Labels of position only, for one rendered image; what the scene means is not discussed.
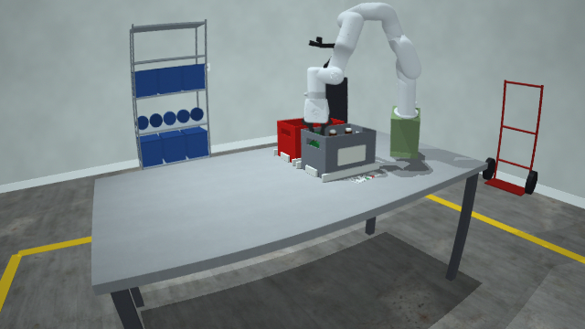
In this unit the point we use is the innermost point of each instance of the white paper strip with colored squares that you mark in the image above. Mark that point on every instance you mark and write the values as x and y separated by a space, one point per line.
365 177

